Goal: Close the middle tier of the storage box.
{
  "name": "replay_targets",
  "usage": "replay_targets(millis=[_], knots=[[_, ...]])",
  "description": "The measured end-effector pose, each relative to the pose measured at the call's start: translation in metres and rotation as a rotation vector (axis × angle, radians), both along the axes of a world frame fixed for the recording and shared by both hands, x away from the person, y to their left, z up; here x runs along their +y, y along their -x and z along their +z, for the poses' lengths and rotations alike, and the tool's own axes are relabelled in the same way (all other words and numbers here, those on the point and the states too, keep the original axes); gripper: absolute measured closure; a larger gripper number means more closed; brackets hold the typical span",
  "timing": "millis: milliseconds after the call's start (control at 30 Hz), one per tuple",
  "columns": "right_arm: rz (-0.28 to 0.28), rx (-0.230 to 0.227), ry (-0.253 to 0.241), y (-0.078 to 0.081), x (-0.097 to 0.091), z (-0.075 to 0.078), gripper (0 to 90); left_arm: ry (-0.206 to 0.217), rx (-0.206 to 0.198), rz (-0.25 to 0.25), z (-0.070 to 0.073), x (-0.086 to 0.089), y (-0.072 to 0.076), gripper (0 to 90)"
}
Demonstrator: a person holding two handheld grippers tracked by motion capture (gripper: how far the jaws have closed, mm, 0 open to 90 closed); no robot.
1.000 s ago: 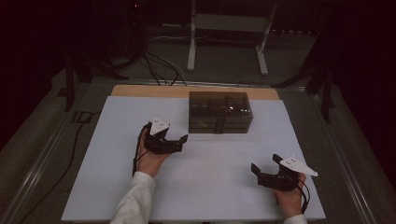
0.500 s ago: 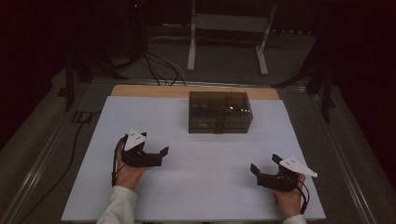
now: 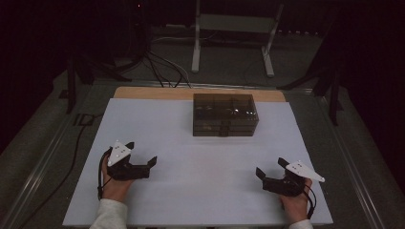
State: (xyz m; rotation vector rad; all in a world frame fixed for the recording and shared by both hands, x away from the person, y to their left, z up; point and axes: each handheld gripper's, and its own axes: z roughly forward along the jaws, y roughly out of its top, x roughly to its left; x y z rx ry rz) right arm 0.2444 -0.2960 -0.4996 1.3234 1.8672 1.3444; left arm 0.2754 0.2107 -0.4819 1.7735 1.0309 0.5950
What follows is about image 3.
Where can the white metal stand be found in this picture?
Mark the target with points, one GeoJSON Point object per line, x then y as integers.
{"type": "Point", "coordinates": [234, 24]}

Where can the dark transparent drawer box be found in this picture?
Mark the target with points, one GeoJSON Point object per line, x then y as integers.
{"type": "Point", "coordinates": [224, 111]}

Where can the metal floor rail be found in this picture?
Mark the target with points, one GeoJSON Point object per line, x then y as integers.
{"type": "Point", "coordinates": [353, 165]}
{"type": "Point", "coordinates": [35, 178]}

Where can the transparent drawer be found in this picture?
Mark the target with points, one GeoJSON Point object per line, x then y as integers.
{"type": "Point", "coordinates": [207, 133]}

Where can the black stand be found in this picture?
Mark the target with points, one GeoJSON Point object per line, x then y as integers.
{"type": "Point", "coordinates": [332, 92]}
{"type": "Point", "coordinates": [72, 89]}

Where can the person's left hand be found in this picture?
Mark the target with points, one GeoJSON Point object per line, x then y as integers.
{"type": "Point", "coordinates": [116, 191]}

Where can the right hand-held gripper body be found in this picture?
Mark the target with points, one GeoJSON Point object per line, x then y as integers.
{"type": "Point", "coordinates": [286, 186]}

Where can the white table mat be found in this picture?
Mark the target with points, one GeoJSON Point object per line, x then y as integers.
{"type": "Point", "coordinates": [203, 184]}

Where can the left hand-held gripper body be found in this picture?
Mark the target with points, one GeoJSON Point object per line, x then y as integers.
{"type": "Point", "coordinates": [127, 171]}

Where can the person's right hand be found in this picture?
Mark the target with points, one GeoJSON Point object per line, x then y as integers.
{"type": "Point", "coordinates": [296, 206]}

